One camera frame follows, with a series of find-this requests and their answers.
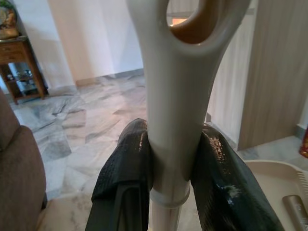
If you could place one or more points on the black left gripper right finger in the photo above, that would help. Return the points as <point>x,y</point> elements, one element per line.
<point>221,183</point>

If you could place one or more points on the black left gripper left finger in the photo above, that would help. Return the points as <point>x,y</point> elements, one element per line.
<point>122,173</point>

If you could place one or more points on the red patterned object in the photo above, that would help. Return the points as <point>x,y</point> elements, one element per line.
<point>304,142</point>

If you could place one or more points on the brown fabric sofa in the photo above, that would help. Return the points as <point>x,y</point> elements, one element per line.
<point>19,173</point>

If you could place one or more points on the light wooden partition panel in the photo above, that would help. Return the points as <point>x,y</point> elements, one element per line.
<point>279,72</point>

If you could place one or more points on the dark wooden side table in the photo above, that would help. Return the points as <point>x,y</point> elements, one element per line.
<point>21,57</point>

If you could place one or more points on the round framed ornament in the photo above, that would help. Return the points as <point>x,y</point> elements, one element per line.
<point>7,21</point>

